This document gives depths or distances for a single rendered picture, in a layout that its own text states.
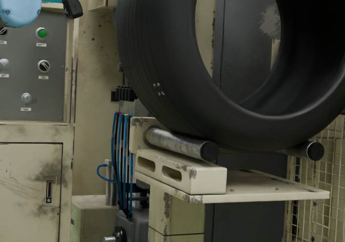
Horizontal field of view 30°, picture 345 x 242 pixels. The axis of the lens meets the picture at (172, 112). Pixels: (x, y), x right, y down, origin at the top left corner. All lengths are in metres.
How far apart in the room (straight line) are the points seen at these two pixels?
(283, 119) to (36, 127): 0.83
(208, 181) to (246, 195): 0.10
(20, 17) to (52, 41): 0.85
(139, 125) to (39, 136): 0.41
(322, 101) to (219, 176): 0.30
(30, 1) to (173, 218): 0.84
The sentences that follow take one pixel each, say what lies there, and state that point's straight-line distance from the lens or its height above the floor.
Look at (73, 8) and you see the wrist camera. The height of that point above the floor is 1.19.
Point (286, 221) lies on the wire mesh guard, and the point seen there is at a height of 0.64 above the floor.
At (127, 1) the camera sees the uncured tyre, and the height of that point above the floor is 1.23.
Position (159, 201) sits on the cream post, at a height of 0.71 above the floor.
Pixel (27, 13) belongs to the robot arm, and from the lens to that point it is 1.20.
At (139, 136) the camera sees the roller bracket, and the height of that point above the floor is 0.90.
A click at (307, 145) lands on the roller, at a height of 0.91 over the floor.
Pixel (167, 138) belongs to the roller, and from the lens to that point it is 1.58.
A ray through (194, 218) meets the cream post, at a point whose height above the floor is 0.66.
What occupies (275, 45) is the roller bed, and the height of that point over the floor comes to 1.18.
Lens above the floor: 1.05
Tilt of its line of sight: 3 degrees down
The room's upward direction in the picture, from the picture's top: 3 degrees clockwise
